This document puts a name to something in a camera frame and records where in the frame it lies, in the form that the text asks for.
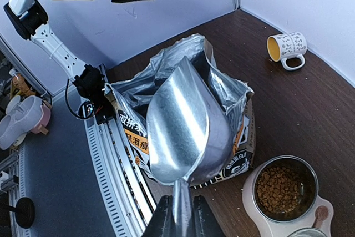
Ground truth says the brown dog food kibble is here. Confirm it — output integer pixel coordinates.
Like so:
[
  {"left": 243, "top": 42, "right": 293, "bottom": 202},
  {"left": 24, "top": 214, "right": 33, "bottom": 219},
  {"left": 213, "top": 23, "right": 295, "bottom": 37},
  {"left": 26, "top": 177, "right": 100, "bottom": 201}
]
[{"left": 256, "top": 167, "right": 300, "bottom": 214}]

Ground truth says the aluminium front rail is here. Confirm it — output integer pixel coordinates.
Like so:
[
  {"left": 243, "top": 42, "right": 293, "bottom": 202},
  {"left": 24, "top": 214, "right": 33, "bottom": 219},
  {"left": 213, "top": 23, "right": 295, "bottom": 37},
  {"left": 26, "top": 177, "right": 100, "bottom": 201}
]
[{"left": 8, "top": 64, "right": 158, "bottom": 237}]

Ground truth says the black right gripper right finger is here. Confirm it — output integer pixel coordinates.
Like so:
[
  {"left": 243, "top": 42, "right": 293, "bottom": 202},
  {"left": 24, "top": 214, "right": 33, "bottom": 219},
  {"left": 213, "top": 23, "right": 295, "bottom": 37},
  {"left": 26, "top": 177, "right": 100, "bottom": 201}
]
[{"left": 193, "top": 195, "right": 225, "bottom": 237}]

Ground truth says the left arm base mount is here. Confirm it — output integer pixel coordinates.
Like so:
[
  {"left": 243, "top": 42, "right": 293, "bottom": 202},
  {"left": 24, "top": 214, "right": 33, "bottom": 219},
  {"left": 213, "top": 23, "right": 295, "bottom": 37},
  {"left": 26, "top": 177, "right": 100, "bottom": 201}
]
[{"left": 65, "top": 64, "right": 116, "bottom": 124}]

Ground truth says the metal food scoop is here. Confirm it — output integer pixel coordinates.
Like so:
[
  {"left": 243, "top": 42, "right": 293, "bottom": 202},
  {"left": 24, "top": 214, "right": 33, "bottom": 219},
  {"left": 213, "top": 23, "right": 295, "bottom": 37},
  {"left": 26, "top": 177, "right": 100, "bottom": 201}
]
[{"left": 146, "top": 58, "right": 234, "bottom": 236}]

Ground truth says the pink white background object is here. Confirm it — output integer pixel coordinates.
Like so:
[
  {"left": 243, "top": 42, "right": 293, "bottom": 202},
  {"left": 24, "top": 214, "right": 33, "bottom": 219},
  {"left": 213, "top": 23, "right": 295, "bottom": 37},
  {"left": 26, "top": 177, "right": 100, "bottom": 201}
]
[{"left": 1, "top": 95, "right": 52, "bottom": 150}]

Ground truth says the black round stand base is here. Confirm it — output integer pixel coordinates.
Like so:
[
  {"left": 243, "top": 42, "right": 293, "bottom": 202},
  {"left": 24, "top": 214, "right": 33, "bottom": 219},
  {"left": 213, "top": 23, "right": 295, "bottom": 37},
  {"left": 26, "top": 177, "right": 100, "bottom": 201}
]
[{"left": 1, "top": 197, "right": 36, "bottom": 229}]

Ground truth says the large steel feeder bowl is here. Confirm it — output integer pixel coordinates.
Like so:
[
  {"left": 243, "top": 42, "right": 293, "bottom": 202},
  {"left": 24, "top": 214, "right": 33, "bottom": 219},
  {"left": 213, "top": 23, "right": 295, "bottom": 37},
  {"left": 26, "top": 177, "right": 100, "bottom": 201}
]
[{"left": 252, "top": 155, "right": 319, "bottom": 223}]

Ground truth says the pink double pet feeder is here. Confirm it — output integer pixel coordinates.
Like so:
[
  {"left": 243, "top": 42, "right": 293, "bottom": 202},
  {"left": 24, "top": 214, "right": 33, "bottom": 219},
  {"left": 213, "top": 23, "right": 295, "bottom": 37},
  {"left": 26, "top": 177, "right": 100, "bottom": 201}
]
[{"left": 242, "top": 155, "right": 334, "bottom": 236}]

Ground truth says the dog food bag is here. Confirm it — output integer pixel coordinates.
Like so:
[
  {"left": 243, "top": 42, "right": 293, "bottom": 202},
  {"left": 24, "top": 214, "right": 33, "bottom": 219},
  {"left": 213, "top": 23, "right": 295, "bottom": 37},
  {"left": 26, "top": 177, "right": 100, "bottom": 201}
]
[{"left": 105, "top": 34, "right": 255, "bottom": 188}]

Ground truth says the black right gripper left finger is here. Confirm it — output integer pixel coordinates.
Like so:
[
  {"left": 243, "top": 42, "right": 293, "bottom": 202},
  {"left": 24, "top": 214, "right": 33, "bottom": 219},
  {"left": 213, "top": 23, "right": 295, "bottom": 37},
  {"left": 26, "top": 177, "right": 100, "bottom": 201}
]
[{"left": 142, "top": 195, "right": 174, "bottom": 237}]

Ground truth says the small steel feeder bowl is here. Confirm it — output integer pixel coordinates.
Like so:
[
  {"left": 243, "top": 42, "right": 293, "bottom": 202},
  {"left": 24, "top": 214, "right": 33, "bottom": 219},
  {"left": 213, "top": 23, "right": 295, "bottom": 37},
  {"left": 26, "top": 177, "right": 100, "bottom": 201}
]
[{"left": 288, "top": 228, "right": 327, "bottom": 237}]

